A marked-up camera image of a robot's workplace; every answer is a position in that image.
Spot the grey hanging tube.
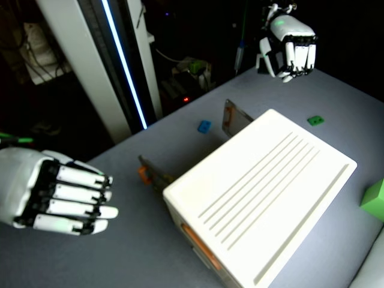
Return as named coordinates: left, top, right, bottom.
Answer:
left=233, top=44, right=248, bottom=76

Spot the small green box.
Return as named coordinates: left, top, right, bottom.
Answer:
left=188, top=59, right=208, bottom=73

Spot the black device with red light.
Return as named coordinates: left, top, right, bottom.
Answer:
left=158, top=74, right=197, bottom=106

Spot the small blue block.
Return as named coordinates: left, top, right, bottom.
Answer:
left=197, top=119, right=212, bottom=134

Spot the white toy cabinet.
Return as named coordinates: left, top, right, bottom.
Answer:
left=163, top=108, right=358, bottom=288

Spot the large light green block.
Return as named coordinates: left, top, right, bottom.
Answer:
left=359, top=178, right=384, bottom=223

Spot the white column with light strip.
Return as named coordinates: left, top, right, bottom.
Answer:
left=35, top=0, right=164, bottom=145

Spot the white bag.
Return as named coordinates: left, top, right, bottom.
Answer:
left=22, top=22, right=71, bottom=86

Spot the grey table cloth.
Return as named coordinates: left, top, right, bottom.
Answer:
left=0, top=67, right=384, bottom=288

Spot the thin green cable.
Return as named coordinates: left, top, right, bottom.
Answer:
left=241, top=0, right=249, bottom=47
left=0, top=133, right=34, bottom=145

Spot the orange cabinet side handle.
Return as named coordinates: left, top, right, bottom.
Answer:
left=181, top=223, right=221, bottom=271

